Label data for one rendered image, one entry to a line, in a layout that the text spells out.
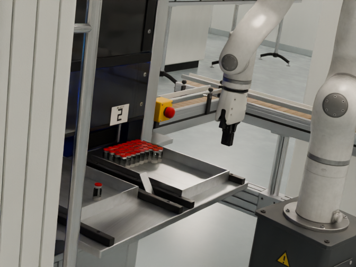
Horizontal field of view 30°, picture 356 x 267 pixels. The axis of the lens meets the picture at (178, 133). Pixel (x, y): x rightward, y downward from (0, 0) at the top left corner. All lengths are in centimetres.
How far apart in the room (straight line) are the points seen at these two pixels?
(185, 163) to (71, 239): 99
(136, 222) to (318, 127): 55
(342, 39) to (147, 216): 69
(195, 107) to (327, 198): 96
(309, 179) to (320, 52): 155
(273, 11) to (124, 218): 68
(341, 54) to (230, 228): 220
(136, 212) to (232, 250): 191
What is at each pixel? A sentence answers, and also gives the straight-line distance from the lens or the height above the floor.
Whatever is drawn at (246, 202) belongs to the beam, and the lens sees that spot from 300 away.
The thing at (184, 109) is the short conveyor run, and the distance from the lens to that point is 263.
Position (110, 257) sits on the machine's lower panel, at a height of 50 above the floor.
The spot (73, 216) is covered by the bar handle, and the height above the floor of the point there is 110.
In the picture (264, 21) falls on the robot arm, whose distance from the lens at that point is 182.
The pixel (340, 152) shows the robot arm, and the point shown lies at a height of 108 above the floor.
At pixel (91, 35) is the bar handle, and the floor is 142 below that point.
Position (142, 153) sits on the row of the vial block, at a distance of 209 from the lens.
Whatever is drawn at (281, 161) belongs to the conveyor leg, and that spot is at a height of 71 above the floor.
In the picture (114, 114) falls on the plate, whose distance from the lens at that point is 209.
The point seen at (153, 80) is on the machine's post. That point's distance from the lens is 221.
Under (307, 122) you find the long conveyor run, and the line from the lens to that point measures 276.
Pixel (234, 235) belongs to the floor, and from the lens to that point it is 382.
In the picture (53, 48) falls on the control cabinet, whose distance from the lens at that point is 103.
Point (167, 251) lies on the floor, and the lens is 352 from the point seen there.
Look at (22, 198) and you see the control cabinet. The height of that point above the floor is 117.
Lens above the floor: 160
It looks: 17 degrees down
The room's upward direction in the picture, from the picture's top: 8 degrees clockwise
